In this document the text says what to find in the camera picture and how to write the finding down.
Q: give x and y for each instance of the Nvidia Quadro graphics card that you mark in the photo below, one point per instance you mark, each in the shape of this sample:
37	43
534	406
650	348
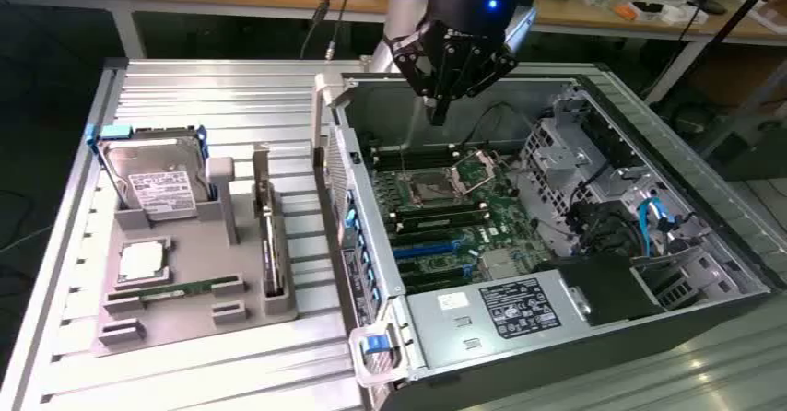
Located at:
272	245

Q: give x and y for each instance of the wooden desk with clutter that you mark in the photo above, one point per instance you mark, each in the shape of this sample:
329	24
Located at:
585	19

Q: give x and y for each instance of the grey power supply unit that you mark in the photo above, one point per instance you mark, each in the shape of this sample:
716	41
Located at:
444	337

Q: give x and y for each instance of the black plastic fan shroud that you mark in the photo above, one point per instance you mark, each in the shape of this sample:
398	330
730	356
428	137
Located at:
609	286

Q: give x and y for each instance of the green motherboard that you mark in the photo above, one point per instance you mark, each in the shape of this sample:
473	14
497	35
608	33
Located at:
505	226

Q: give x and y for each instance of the grey parts rack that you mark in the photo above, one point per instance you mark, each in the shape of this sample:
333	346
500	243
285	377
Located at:
185	250

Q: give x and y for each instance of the black slanted pole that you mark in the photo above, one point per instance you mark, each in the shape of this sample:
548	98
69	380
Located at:
732	19

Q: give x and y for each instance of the orange small object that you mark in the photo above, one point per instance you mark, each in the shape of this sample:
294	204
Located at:
625	10

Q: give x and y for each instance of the CPU socket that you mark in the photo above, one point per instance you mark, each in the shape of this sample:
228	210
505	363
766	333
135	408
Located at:
430	189

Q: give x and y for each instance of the metal socket cover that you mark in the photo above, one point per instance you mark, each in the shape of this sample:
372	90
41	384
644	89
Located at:
477	171

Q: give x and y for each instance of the silver CPU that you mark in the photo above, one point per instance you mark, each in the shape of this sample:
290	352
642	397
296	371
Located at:
145	263

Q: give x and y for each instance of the blue expansion slot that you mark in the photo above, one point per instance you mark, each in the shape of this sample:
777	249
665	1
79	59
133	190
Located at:
425	250

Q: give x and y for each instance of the black open PC case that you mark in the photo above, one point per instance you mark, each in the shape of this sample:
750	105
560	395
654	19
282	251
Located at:
616	365

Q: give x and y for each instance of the hard disk in blue carrier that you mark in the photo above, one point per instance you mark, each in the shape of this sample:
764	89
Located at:
154	176

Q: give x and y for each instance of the black computer mouse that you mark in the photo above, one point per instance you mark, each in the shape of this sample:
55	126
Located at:
709	5

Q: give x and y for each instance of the silver chipset heatsink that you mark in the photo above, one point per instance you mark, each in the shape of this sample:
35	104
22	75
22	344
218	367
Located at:
505	265

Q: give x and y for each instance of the blue expansion card retainers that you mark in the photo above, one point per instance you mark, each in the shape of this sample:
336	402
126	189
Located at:
364	254

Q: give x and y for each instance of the metal disk bay cage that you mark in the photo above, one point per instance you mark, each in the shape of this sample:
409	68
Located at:
554	153

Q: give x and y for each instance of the green RAM stick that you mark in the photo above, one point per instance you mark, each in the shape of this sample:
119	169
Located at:
178	289

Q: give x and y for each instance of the black RAM slot bank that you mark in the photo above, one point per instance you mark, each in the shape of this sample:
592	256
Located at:
413	157
437	219

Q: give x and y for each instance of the black and white small box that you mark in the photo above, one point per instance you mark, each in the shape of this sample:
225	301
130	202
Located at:
656	12

